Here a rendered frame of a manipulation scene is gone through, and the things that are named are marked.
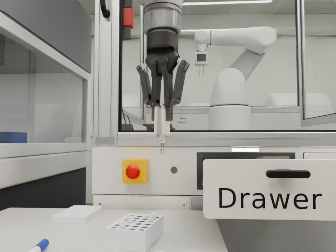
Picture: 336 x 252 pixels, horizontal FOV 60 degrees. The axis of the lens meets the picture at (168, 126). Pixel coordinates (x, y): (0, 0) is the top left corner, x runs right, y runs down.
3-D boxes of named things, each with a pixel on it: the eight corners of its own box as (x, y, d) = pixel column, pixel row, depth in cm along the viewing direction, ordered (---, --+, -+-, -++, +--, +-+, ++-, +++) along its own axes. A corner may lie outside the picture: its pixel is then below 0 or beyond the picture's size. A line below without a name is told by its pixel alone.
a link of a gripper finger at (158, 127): (157, 106, 66) (154, 106, 67) (156, 136, 66) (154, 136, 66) (163, 107, 69) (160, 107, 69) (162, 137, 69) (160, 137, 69)
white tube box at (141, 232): (145, 252, 53) (145, 231, 53) (103, 248, 55) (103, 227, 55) (163, 232, 65) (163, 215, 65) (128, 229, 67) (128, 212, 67)
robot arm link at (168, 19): (154, 22, 75) (154, 45, 75) (136, 7, 67) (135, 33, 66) (187, 15, 71) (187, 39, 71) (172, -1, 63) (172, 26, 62)
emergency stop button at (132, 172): (139, 179, 82) (139, 165, 82) (125, 179, 82) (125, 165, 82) (141, 178, 85) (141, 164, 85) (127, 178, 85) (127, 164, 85)
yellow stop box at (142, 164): (146, 184, 84) (146, 159, 84) (121, 184, 84) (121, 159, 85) (148, 182, 89) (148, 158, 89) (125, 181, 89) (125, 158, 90)
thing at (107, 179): (441, 198, 83) (438, 147, 84) (91, 194, 90) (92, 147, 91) (306, 168, 178) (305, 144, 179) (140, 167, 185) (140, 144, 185)
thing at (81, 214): (84, 224, 71) (84, 217, 72) (51, 222, 73) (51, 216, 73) (102, 211, 84) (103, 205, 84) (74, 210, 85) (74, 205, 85)
